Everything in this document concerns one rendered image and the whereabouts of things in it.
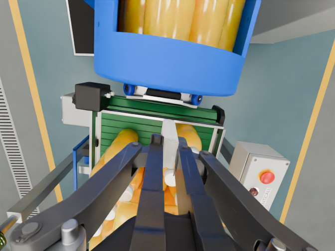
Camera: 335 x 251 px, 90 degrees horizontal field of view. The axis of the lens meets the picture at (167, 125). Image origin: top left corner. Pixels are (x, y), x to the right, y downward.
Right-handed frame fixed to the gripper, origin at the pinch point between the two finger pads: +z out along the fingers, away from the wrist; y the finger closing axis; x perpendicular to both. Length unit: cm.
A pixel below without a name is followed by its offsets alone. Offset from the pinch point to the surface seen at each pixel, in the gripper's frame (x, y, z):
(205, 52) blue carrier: 10.4, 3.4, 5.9
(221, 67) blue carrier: 9.0, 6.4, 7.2
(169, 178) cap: -17.2, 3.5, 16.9
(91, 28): 26, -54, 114
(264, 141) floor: -44, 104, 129
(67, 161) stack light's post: -35, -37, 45
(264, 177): -14.0, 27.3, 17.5
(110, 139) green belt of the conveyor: -19.4, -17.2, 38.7
